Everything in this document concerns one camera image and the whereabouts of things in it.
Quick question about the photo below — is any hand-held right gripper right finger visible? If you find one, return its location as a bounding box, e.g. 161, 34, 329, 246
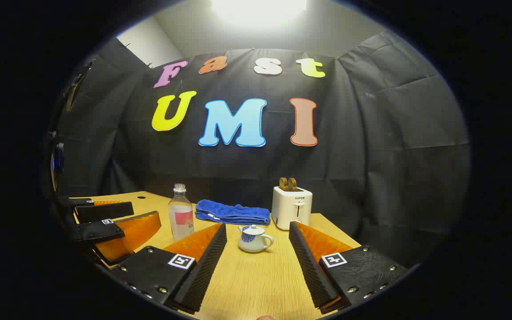
288, 221, 410, 315

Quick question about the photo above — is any blue folded towel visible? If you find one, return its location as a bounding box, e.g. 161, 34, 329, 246
195, 199, 271, 226

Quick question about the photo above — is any clear plastic water bottle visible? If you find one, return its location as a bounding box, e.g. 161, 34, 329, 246
168, 183, 195, 243

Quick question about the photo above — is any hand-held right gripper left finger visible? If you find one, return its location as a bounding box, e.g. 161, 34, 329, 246
109, 222, 228, 314

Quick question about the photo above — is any ceiling light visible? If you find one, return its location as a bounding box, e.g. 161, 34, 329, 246
212, 0, 308, 25

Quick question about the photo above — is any white toaster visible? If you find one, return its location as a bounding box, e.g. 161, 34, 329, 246
272, 186, 313, 231

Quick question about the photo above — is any white blue-patterned teacup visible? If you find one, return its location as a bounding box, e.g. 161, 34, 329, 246
237, 224, 275, 254

